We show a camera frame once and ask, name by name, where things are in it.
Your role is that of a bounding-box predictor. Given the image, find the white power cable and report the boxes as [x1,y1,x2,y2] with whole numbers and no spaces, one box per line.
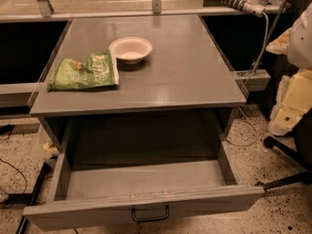
[242,12,270,83]

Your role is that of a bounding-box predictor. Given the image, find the black drawer handle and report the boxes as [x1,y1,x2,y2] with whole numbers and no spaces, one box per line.
[132,206,171,223]

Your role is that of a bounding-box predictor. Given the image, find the white paper bowl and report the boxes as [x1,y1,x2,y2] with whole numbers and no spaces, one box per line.
[109,37,153,64]

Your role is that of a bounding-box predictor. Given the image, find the aluminium frame rail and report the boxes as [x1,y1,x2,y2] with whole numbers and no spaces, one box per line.
[0,4,287,24]

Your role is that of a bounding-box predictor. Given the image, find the black floor cable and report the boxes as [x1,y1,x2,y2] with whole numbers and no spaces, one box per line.
[0,158,28,195]

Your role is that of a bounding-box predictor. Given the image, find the grey top drawer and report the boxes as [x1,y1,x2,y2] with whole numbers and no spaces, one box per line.
[22,120,266,232]

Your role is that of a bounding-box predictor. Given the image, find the grey cabinet desk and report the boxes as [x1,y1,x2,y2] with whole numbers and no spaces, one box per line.
[30,15,246,153]

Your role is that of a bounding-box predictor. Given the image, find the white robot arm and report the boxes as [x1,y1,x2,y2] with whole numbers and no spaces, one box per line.
[266,4,312,136]

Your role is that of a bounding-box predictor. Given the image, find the black chair base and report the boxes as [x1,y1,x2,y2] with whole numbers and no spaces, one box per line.
[255,110,312,191]

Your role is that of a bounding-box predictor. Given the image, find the white power strip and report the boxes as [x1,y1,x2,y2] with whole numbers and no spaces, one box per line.
[218,0,265,18]

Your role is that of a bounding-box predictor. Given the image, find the green chip bag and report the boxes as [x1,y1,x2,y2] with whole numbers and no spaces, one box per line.
[47,50,119,92]

